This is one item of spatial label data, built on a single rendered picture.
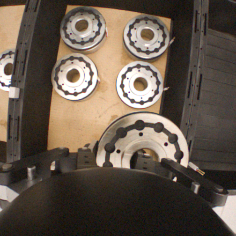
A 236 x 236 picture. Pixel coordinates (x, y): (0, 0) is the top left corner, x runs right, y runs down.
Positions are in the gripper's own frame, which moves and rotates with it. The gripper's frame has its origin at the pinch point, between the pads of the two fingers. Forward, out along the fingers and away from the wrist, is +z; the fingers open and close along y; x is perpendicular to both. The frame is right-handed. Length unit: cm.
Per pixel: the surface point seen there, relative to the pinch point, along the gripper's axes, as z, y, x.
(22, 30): 7.0, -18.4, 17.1
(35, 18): 7.0, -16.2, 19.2
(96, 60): 17.0, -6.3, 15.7
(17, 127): 7.1, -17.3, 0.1
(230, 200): 30, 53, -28
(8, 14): 17.0, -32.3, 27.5
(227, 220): 30, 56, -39
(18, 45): 7.0, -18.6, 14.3
